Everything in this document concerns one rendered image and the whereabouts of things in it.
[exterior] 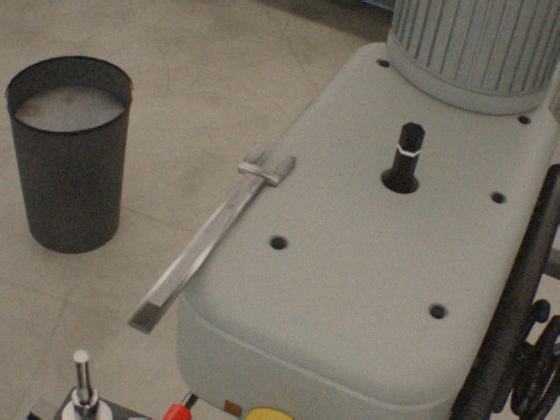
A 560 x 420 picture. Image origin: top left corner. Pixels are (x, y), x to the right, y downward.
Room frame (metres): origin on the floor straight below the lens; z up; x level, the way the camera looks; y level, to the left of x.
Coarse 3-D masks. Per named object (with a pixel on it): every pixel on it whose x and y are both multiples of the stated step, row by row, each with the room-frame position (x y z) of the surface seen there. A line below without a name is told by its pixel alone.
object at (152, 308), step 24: (240, 168) 0.60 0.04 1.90; (288, 168) 0.61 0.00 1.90; (240, 192) 0.56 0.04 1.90; (216, 216) 0.53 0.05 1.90; (240, 216) 0.54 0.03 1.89; (192, 240) 0.50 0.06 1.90; (216, 240) 0.50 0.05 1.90; (192, 264) 0.47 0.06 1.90; (168, 288) 0.44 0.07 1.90; (144, 312) 0.41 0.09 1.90
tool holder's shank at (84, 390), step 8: (80, 352) 0.79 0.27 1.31; (80, 360) 0.78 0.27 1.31; (88, 360) 0.78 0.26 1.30; (80, 368) 0.77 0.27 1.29; (88, 368) 0.78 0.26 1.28; (80, 376) 0.77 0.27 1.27; (88, 376) 0.78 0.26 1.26; (80, 384) 0.77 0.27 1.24; (88, 384) 0.78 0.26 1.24; (80, 392) 0.77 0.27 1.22; (88, 392) 0.78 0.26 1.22
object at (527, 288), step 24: (552, 168) 0.81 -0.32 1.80; (552, 192) 0.76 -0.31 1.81; (552, 216) 0.72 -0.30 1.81; (528, 240) 0.67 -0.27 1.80; (552, 240) 0.69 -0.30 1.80; (528, 264) 0.63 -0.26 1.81; (504, 288) 0.61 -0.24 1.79; (528, 288) 0.60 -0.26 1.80; (504, 312) 0.56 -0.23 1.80; (528, 312) 0.57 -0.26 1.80; (504, 336) 0.53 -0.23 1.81; (480, 360) 0.50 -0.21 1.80; (504, 360) 0.50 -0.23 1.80; (480, 384) 0.47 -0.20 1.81; (456, 408) 0.44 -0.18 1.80; (480, 408) 0.44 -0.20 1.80
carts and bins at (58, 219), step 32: (32, 64) 2.52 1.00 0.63; (64, 64) 2.60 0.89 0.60; (96, 64) 2.61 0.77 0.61; (32, 96) 2.49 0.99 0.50; (64, 96) 2.52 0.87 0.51; (96, 96) 2.55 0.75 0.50; (128, 96) 2.50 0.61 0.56; (32, 128) 2.16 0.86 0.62; (64, 128) 2.33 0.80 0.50; (96, 128) 2.21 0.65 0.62; (32, 160) 2.18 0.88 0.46; (64, 160) 2.17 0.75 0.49; (96, 160) 2.23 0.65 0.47; (32, 192) 2.20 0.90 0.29; (64, 192) 2.18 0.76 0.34; (96, 192) 2.24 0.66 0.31; (32, 224) 2.24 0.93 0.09; (64, 224) 2.19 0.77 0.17; (96, 224) 2.25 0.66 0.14
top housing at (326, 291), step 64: (384, 64) 0.82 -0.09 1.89; (320, 128) 0.68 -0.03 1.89; (384, 128) 0.70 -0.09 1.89; (448, 128) 0.72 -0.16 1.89; (512, 128) 0.75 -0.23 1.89; (320, 192) 0.59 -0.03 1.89; (384, 192) 0.60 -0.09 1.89; (448, 192) 0.62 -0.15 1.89; (512, 192) 0.64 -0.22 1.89; (256, 256) 0.50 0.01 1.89; (320, 256) 0.51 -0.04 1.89; (384, 256) 0.52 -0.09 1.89; (448, 256) 0.53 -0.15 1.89; (512, 256) 0.56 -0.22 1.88; (192, 320) 0.46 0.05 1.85; (256, 320) 0.44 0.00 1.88; (320, 320) 0.44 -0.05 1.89; (384, 320) 0.45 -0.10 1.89; (448, 320) 0.46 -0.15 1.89; (192, 384) 0.45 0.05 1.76; (256, 384) 0.43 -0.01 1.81; (320, 384) 0.41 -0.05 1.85; (384, 384) 0.40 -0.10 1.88; (448, 384) 0.41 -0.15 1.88
